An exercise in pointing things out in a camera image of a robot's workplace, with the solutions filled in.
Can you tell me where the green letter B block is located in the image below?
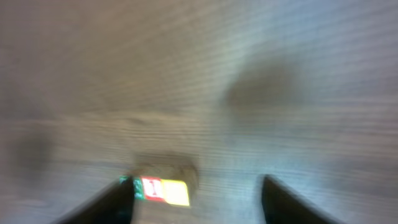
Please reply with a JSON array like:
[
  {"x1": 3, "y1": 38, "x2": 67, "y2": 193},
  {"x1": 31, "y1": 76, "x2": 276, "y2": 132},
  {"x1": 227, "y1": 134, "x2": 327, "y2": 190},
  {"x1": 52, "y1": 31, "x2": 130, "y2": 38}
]
[{"x1": 119, "y1": 175, "x2": 145, "y2": 200}]

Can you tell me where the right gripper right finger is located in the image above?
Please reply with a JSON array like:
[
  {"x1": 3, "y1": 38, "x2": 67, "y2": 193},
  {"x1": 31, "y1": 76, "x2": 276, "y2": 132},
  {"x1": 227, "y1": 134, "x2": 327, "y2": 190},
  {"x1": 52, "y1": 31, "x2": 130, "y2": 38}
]
[{"x1": 261, "y1": 175, "x2": 340, "y2": 224}]

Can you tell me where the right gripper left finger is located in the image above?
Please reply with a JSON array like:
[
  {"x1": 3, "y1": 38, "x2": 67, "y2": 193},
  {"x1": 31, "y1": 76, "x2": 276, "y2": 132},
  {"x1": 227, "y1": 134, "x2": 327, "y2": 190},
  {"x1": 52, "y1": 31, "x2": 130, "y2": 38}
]
[{"x1": 55, "y1": 176, "x2": 135, "y2": 224}]

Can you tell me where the white red letter block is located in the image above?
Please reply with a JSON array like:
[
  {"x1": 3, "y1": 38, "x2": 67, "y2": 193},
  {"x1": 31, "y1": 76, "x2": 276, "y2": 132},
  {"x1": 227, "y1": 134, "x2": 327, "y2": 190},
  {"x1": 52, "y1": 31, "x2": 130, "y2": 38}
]
[{"x1": 141, "y1": 177, "x2": 165, "y2": 202}]

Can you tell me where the yellow block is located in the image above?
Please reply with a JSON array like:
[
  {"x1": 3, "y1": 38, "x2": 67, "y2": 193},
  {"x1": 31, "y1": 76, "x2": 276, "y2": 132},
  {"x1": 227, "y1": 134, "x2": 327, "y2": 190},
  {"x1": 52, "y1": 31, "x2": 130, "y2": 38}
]
[{"x1": 162, "y1": 179, "x2": 190, "y2": 207}]

